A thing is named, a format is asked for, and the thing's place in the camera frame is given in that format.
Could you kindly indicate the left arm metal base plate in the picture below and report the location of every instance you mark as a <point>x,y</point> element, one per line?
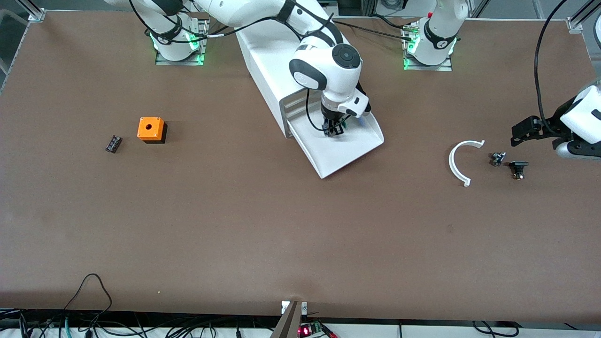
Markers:
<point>443,68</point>

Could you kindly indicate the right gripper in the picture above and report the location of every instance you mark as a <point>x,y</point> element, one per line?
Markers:
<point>329,115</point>

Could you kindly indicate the black switch component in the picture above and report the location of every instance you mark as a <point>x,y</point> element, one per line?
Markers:
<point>518,166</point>

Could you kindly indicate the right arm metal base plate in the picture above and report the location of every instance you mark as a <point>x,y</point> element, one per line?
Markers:
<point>162,61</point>

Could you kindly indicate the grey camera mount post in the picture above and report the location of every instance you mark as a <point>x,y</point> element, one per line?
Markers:
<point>288,324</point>

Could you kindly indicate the white curved plastic arc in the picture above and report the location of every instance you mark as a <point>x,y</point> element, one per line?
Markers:
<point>451,164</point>

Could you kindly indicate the circuit board with red LED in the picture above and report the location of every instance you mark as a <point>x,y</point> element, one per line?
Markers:
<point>312,330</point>

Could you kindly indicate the small silver black component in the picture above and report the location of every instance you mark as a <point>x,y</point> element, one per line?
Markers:
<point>498,158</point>

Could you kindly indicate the green push button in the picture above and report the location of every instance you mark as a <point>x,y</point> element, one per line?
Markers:
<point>346,123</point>

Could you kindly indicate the white lowest cabinet drawer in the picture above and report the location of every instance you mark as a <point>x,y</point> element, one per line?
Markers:
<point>347,150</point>

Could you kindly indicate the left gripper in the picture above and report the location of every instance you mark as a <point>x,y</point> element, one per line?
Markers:
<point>552,125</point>

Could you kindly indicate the small black terminal block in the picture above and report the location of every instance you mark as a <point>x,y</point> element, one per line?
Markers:
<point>113,144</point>

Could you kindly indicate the orange box with hole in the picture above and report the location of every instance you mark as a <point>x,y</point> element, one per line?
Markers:
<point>150,127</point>

